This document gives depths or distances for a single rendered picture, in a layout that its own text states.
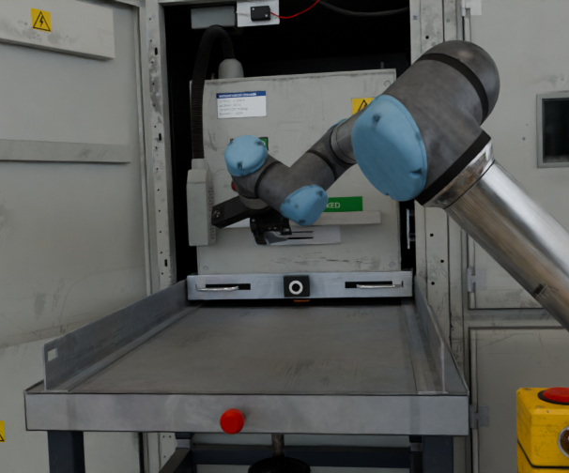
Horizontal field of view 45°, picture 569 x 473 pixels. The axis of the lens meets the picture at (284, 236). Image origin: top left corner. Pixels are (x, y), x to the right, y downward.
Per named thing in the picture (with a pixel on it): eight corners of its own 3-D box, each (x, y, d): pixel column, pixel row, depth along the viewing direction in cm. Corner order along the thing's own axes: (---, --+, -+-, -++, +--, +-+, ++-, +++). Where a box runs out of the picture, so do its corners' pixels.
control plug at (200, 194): (208, 246, 156) (206, 168, 155) (188, 246, 157) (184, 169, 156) (217, 243, 164) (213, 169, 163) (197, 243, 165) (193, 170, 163)
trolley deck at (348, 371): (470, 436, 90) (469, 391, 90) (25, 431, 99) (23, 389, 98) (432, 331, 157) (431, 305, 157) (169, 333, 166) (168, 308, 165)
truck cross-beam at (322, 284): (412, 297, 160) (411, 270, 160) (187, 299, 168) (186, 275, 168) (411, 293, 165) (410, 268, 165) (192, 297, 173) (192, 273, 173)
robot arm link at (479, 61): (496, -10, 85) (326, 114, 130) (446, 38, 81) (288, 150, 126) (552, 62, 87) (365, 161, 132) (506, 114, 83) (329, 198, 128)
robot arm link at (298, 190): (343, 171, 118) (294, 140, 122) (300, 212, 113) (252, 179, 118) (342, 197, 124) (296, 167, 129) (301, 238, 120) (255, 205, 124)
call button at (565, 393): (591, 414, 67) (591, 398, 67) (547, 413, 68) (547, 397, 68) (578, 402, 71) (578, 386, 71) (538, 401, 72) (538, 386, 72)
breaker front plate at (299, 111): (400, 277, 161) (394, 70, 158) (198, 281, 168) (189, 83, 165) (399, 277, 162) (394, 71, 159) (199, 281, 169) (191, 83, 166)
